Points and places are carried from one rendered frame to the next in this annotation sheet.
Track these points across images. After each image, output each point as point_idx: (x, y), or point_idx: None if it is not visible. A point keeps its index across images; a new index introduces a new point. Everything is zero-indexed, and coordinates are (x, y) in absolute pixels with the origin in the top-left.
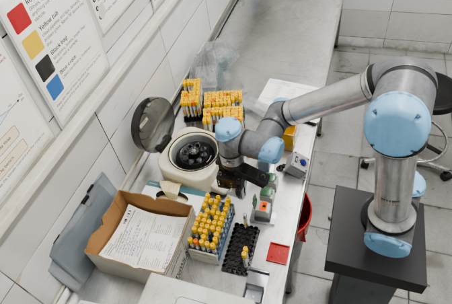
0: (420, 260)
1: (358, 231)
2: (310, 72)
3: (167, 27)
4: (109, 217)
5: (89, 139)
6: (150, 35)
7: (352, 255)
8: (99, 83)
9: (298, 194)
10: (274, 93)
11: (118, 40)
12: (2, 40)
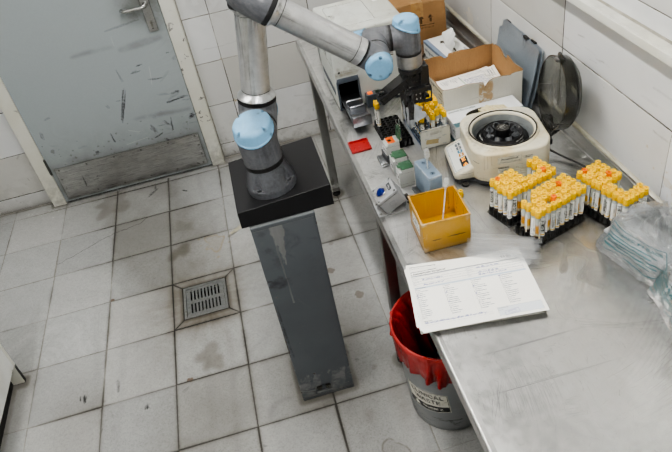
0: (234, 173)
1: (292, 163)
2: (490, 366)
3: None
4: (509, 67)
5: (551, 11)
6: (632, 40)
7: (291, 148)
8: None
9: (373, 189)
10: (511, 283)
11: None
12: None
